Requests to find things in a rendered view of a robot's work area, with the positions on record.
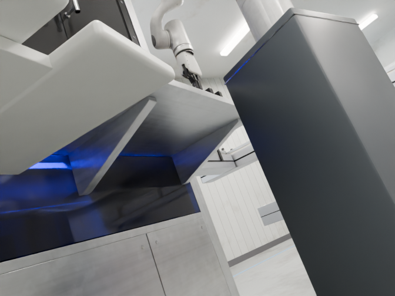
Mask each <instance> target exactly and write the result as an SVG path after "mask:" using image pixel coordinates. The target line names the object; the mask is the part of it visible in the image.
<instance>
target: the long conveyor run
mask: <svg viewBox="0 0 395 296"><path fill-rule="evenodd" d="M385 71H386V73H387V74H388V76H389V78H390V80H391V81H392V83H393V85H394V87H395V65H394V66H392V67H390V68H388V69H386V70H385ZM225 152H226V151H225ZM226 154H231V156H232V158H233V161H234V163H235V165H236V167H235V168H233V169H231V170H229V171H227V172H225V173H223V174H217V175H208V176H200V178H201V181H202V183H212V182H214V181H216V180H218V179H221V178H222V177H225V176H227V175H228V174H230V173H233V172H235V171H237V170H239V169H241V168H243V167H245V166H248V165H250V164H252V163H254V162H256V161H258V159H257V156H256V153H255V151H254V149H253V147H252V144H251V142H250V141H248V142H246V143H244V144H241V145H240V146H238V147H236V148H234V149H231V150H230V151H228V152H226Z"/></svg>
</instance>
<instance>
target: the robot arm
mask: <svg viewBox="0 0 395 296"><path fill-rule="evenodd" d="M236 2H237V4H238V6H239V8H240V11H241V13H242V15H243V17H244V19H245V21H246V23H247V25H248V27H249V29H250V31H251V33H252V35H253V37H254V39H255V42H257V41H258V40H259V39H260V38H261V37H262V36H263V35H264V34H265V33H266V32H267V31H268V30H269V29H270V28H271V27H272V26H273V25H274V24H275V23H276V22H277V20H278V19H279V18H280V17H281V16H282V15H283V14H284V13H285V12H286V11H287V10H288V9H289V8H294V6H293V4H292V2H291V0H236ZM182 4H183V0H161V2H160V4H159V5H158V7H157V8H156V9H155V11H154V12H153V14H152V17H151V19H150V34H151V38H152V45H153V47H154V48H155V49H158V50H161V49H171V50H172V51H173V54H174V56H175V59H176V60H177V64H178V67H179V70H180V74H181V75H182V77H183V78H186V79H189V80H190V82H191V84H192V86H193V87H195V88H198V89H201V90H203V88H202V85H201V83H200V81H201V80H202V79H201V76H202V73H201V71H200V68H199V66H198V63H197V61H196V60H195V58H194V56H193V55H194V54H193V53H194V51H193V47H192V46H191V43H190V41H189V38H188V36H187V33H186V31H185V29H184V26H183V23H182V22H181V21H180V20H178V19H173V20H171V21H169V22H167V23H166V25H165V26H164V30H163V29H162V19H163V17H164V16H165V14H166V13H167V12H169V11H171V10H174V9H176V8H179V7H181V6H182Z"/></svg>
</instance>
